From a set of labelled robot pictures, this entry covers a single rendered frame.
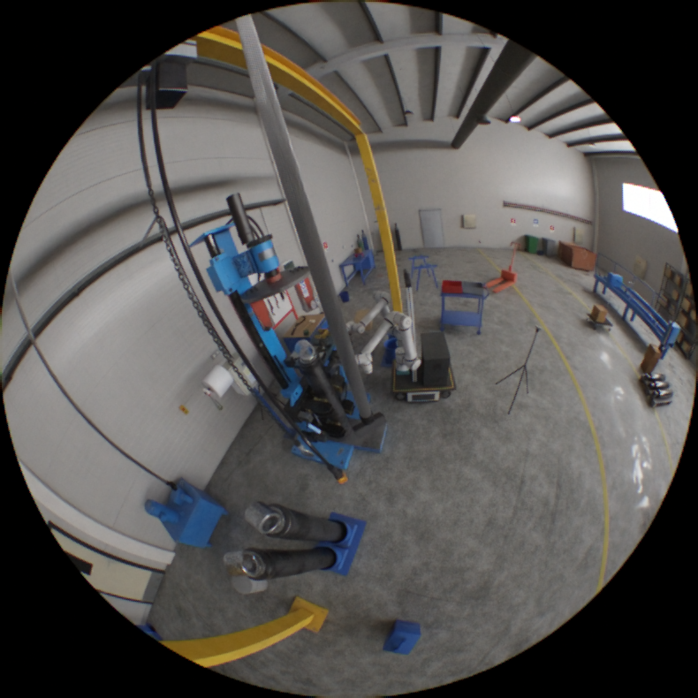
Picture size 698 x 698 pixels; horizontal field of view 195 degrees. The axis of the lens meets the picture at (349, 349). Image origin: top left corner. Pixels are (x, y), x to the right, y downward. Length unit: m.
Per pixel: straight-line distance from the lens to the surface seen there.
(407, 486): 2.63
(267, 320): 1.60
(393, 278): 3.95
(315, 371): 1.89
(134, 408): 3.17
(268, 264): 1.50
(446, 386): 2.95
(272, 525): 1.23
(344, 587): 2.73
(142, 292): 3.15
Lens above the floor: 2.56
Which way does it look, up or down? 36 degrees down
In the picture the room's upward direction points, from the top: 17 degrees counter-clockwise
